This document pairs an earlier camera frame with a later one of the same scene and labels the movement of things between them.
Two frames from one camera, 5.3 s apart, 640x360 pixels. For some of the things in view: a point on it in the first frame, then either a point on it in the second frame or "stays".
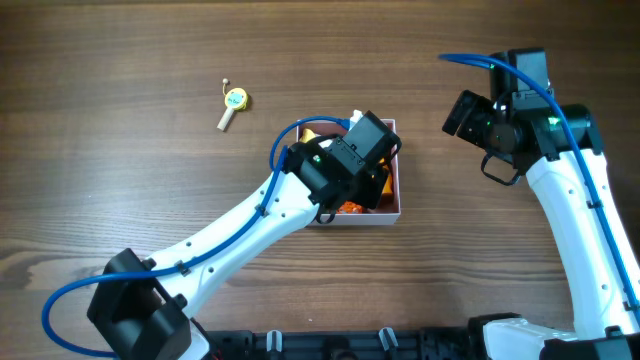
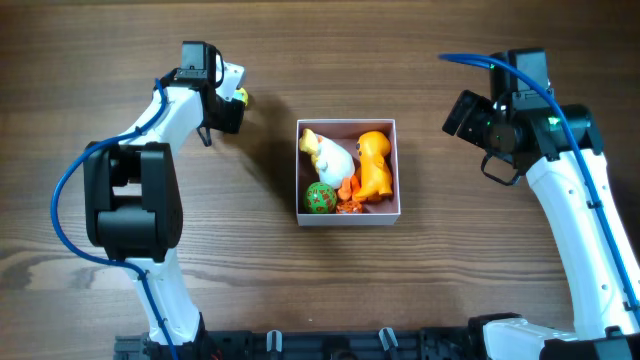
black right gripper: x=458 y=114 stays
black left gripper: x=373 y=182 → x=230 y=116
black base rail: x=448 y=344 stays
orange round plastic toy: x=349 y=207 stays
